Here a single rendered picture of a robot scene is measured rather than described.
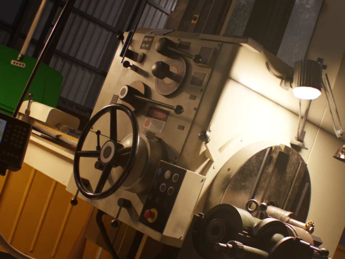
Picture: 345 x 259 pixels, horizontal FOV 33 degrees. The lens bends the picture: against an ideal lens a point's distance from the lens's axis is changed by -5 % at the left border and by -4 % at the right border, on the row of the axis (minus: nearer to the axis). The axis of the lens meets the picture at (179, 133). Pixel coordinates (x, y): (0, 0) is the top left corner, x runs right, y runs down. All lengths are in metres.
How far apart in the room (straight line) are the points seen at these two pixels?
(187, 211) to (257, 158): 0.36
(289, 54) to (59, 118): 1.52
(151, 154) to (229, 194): 0.32
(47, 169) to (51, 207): 1.70
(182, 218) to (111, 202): 0.48
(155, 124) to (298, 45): 0.91
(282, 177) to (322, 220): 0.58
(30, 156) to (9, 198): 1.30
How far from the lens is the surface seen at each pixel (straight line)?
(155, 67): 2.44
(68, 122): 3.82
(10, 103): 6.24
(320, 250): 1.87
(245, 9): 3.37
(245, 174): 2.30
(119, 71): 2.80
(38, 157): 3.73
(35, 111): 3.91
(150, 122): 2.50
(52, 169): 3.55
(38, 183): 5.15
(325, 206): 2.96
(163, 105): 2.38
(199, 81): 2.37
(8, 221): 5.13
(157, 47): 2.54
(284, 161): 2.44
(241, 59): 2.33
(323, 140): 2.81
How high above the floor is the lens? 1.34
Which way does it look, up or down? 3 degrees up
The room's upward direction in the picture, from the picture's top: 21 degrees clockwise
